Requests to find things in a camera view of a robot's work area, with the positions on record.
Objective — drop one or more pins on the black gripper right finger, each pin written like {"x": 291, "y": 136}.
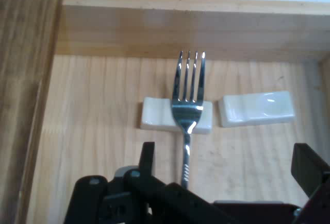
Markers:
{"x": 314, "y": 172}

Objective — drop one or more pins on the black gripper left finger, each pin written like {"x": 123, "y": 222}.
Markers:
{"x": 144, "y": 198}

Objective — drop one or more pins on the white ceramic cutlery rest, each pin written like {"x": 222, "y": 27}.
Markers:
{"x": 252, "y": 110}
{"x": 154, "y": 116}

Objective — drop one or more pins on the silver metal fork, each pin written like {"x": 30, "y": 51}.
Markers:
{"x": 187, "y": 110}

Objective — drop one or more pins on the dark brown wooden cabinet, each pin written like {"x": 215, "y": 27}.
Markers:
{"x": 25, "y": 54}

